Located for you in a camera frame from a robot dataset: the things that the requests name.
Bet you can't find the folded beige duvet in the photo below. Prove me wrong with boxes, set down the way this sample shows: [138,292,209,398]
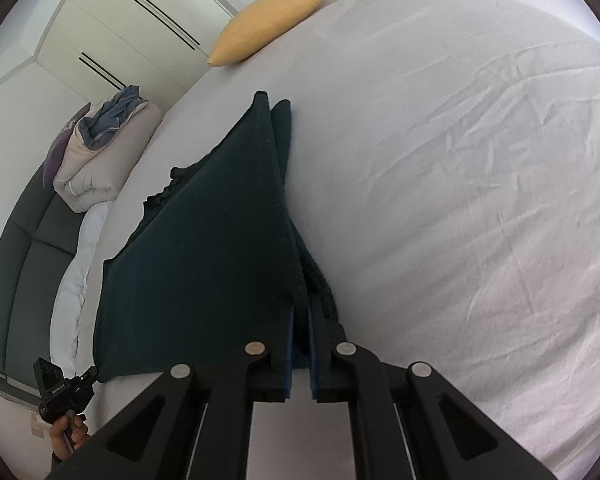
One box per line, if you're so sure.
[54,100,163,213]

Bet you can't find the white wardrobe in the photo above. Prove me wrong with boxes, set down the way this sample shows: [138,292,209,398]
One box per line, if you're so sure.
[30,0,263,107]

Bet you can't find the person's left hand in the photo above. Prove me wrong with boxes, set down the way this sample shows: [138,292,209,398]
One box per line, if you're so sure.
[50,409,90,465]

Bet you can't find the dark green sweater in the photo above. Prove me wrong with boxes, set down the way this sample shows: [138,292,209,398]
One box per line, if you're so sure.
[92,91,342,382]

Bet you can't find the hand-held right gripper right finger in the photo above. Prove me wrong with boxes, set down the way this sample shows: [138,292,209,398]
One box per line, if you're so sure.
[307,294,558,480]

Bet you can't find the blue grey blanket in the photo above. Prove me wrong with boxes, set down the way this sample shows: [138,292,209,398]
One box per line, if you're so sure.
[77,85,143,152]

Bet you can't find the bed with white sheet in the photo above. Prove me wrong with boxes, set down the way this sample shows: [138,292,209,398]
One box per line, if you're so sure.
[72,0,600,480]

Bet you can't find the purple pillow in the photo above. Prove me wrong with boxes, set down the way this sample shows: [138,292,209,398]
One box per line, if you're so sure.
[45,102,92,177]

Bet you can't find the yellow pillow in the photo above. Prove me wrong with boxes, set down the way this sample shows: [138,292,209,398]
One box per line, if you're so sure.
[207,0,338,67]

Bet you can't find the white pillow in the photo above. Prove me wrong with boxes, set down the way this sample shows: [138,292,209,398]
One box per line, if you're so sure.
[49,201,113,367]

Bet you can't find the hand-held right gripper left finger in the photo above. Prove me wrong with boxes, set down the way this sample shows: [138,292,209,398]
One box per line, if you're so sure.
[45,305,297,480]

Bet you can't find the wall socket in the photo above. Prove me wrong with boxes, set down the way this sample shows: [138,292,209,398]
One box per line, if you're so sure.
[30,409,48,442]

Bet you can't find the dark green padded headboard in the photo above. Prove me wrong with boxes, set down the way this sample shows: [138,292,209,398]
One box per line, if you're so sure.
[0,160,88,392]

